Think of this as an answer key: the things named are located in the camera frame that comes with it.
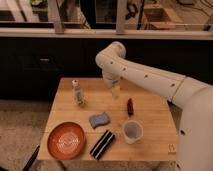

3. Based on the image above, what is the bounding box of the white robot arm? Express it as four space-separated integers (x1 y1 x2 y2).
95 41 213 171

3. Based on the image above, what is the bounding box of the dark red small object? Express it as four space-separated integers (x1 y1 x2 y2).
127 98 134 116

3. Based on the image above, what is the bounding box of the blue sponge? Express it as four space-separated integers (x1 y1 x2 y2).
89 112 110 129

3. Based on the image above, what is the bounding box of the wooden table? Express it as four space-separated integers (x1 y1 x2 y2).
38 78 177 161

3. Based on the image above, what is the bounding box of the translucent plastic cup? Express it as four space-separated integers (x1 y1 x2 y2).
122 120 143 144

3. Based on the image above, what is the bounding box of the black white striped block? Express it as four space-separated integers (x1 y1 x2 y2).
90 130 115 160

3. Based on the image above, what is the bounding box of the orange bowl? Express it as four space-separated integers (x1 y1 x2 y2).
47 122 86 160

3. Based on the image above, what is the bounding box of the cardboard box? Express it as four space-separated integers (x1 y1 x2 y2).
144 4 183 30

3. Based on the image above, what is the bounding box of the black chair leg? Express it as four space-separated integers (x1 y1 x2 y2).
22 145 40 171

